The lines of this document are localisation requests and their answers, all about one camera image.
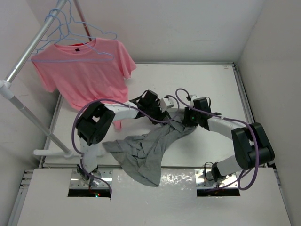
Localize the grey t shirt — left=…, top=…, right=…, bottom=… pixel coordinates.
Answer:
left=103, top=118, right=197, bottom=187

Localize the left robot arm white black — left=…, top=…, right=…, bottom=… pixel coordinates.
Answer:
left=74, top=90, right=174, bottom=174

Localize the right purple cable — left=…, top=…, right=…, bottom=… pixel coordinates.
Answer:
left=175, top=88, right=261, bottom=191

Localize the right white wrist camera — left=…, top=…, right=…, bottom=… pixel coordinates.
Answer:
left=186, top=95, right=198, bottom=102

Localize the pink t shirt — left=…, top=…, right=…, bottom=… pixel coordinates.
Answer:
left=31, top=37, right=137, bottom=130

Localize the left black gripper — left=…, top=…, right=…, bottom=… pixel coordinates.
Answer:
left=145, top=100, right=166, bottom=123

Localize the blue wire hanger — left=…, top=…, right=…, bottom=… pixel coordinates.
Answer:
left=34, top=0, right=117, bottom=53
left=27, top=14, right=115, bottom=64

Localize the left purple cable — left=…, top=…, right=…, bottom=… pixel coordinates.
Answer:
left=71, top=98, right=182, bottom=196

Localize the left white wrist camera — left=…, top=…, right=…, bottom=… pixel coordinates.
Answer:
left=159, top=96, right=174, bottom=112

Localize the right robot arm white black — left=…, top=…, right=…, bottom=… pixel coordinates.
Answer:
left=182, top=95, right=275, bottom=182

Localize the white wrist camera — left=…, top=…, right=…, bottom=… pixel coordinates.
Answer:
left=186, top=95, right=198, bottom=102
left=159, top=96, right=174, bottom=112

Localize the purple cable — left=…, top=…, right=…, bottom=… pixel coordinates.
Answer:
left=71, top=98, right=182, bottom=196
left=175, top=88, right=261, bottom=191

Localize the silver clothes rack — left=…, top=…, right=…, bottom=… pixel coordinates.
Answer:
left=0, top=0, right=105, bottom=159

